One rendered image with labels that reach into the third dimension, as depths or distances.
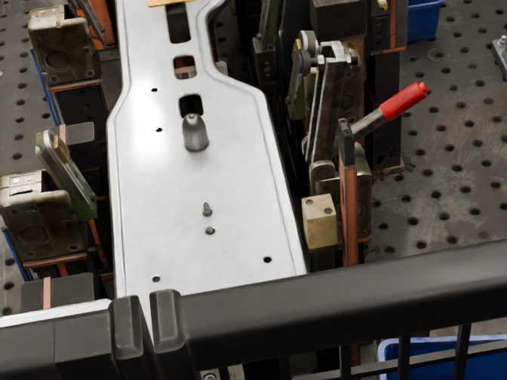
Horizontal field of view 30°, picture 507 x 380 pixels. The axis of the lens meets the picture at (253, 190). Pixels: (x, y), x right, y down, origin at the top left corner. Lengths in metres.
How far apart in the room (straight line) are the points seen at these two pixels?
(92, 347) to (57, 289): 0.78
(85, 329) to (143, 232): 0.78
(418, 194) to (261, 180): 0.45
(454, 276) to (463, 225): 1.15
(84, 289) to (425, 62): 0.91
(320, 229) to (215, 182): 0.18
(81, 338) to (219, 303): 0.05
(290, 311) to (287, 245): 0.74
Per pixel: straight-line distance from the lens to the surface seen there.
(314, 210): 1.04
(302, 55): 0.99
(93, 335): 0.36
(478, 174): 1.60
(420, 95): 1.06
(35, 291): 1.14
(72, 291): 1.13
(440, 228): 1.51
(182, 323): 0.36
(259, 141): 1.22
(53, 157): 1.12
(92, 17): 1.43
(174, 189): 1.18
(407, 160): 1.60
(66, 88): 1.48
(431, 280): 0.37
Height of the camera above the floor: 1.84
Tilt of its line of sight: 46 degrees down
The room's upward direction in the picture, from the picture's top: 8 degrees counter-clockwise
